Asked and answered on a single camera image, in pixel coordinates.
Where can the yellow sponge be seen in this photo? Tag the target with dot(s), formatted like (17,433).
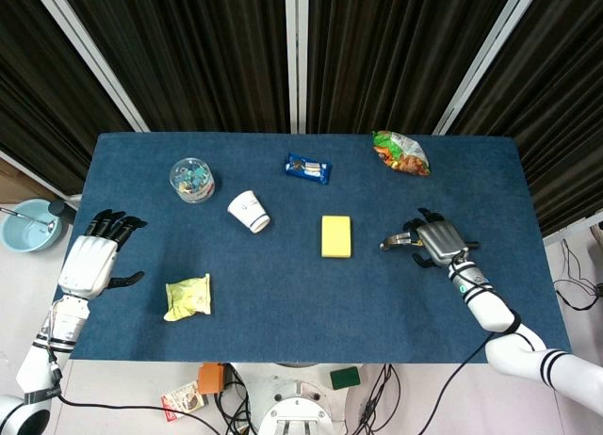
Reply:
(337,236)

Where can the yellow green snack packet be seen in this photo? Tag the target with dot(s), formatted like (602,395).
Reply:
(188,297)

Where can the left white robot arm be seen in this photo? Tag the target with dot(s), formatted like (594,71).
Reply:
(44,350)

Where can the light blue bowl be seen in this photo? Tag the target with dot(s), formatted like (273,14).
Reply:
(29,225)

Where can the clear jar of clips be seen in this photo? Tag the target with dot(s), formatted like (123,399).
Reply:
(192,179)

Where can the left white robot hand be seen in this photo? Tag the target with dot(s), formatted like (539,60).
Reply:
(89,264)

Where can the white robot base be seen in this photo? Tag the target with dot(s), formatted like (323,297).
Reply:
(301,402)

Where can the white paper cup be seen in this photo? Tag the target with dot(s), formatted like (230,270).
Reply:
(249,211)

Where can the orange box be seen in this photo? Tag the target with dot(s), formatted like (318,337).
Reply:
(210,378)

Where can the green orange snack bag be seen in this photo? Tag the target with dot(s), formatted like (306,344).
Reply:
(400,153)

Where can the red white snack packet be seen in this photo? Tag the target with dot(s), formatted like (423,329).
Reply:
(181,401)

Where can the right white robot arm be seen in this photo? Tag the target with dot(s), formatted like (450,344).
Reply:
(509,327)

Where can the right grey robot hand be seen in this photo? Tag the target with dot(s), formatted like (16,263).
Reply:
(440,239)

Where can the dark green rectangular block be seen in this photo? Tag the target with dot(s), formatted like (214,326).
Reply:
(345,377)

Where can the blue cookie packet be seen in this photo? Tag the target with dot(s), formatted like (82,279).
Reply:
(307,168)

